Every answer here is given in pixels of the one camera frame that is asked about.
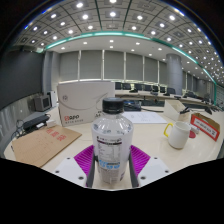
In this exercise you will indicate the black stapler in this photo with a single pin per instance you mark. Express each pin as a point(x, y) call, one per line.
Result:
point(185, 110)

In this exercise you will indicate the black desk phone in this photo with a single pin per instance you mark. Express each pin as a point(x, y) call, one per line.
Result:
point(132, 106)

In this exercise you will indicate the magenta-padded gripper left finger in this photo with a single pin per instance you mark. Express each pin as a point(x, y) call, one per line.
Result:
point(71, 168)

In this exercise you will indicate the clear plastic bottle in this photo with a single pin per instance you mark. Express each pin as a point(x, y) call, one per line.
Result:
point(111, 133)

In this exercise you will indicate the large white printed cardboard box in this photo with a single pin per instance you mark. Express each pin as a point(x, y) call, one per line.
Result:
point(83, 100)

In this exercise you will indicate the open brown box, red side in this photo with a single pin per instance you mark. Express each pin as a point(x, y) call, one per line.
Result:
point(205, 126)

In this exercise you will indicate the long curved conference desk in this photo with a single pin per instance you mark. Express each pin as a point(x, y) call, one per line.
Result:
point(156, 97)

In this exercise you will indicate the round ceiling lights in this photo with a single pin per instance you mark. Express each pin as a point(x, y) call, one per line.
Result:
point(112, 14)

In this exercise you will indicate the flat round red coaster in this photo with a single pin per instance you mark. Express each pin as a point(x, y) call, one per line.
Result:
point(193, 134)

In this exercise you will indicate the black tabletop device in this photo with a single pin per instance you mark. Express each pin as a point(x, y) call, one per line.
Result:
point(209, 110)

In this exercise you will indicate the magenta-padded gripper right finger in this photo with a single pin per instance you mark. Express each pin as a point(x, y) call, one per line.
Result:
point(151, 168)

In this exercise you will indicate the flat brown cardboard sheet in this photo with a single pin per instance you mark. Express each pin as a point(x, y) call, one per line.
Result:
point(43, 145)

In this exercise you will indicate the grey boxy monitor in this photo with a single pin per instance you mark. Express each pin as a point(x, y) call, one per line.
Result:
point(41, 103)

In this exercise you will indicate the small white packet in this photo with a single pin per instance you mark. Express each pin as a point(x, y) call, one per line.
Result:
point(197, 129)

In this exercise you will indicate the row of black office chairs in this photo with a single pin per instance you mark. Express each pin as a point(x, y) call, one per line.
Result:
point(146, 87)

